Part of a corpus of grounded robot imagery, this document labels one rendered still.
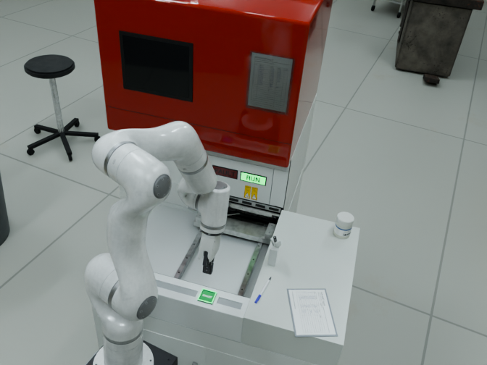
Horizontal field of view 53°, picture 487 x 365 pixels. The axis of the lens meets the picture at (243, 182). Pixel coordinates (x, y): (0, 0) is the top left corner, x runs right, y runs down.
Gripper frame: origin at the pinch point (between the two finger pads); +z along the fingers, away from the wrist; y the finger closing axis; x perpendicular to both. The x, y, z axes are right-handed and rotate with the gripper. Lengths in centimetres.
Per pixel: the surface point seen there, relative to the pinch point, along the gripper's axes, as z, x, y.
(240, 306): 15.5, 12.7, -3.7
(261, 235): 13, 9, -52
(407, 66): 1, 88, -502
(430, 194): 60, 112, -257
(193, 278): 25.0, -12.3, -24.5
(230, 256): 21.4, -1.7, -41.3
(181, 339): 38.1, -8.2, -3.5
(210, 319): 21.4, 3.1, 0.0
